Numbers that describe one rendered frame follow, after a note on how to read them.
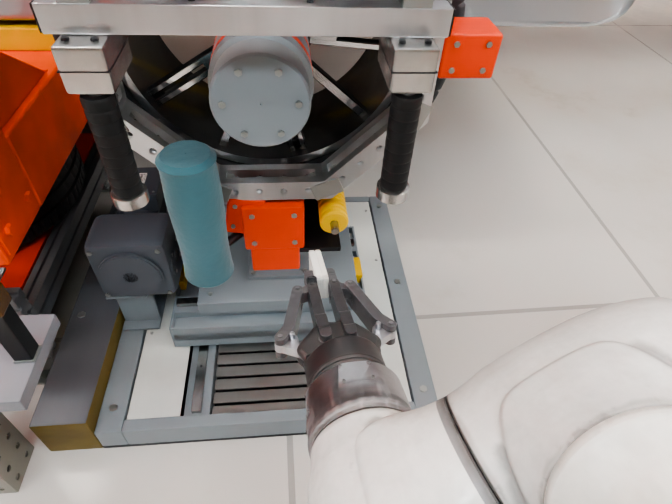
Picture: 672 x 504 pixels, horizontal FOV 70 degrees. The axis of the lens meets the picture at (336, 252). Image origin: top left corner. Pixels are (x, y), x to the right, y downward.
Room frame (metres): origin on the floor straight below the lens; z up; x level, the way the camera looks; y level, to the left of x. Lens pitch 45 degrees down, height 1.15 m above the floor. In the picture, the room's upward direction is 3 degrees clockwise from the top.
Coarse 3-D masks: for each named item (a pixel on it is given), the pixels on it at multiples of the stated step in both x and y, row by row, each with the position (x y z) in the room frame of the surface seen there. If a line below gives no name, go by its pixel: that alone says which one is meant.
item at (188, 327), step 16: (352, 240) 1.03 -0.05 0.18; (192, 288) 0.84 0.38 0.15; (176, 304) 0.76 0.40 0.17; (192, 304) 0.76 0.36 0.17; (176, 320) 0.73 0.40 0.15; (192, 320) 0.73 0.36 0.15; (208, 320) 0.73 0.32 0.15; (224, 320) 0.74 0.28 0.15; (240, 320) 0.74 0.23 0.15; (256, 320) 0.74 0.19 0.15; (272, 320) 0.74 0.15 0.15; (304, 320) 0.75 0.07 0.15; (176, 336) 0.68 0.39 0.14; (192, 336) 0.69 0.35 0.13; (208, 336) 0.69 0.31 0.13; (224, 336) 0.70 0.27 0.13; (240, 336) 0.70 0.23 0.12; (256, 336) 0.71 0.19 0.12; (272, 336) 0.72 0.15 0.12; (304, 336) 0.73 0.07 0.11
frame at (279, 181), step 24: (120, 96) 0.71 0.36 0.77; (432, 96) 0.73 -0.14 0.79; (144, 120) 0.71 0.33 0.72; (384, 120) 0.77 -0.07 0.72; (144, 144) 0.67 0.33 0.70; (168, 144) 0.69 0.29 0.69; (360, 144) 0.76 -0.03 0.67; (384, 144) 0.72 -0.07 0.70; (240, 168) 0.74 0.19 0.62; (264, 168) 0.74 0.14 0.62; (288, 168) 0.75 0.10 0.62; (312, 168) 0.75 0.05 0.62; (336, 168) 0.72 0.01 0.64; (360, 168) 0.72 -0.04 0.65; (240, 192) 0.69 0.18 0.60; (264, 192) 0.70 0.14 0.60; (288, 192) 0.70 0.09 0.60; (312, 192) 0.71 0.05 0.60; (336, 192) 0.71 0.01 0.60
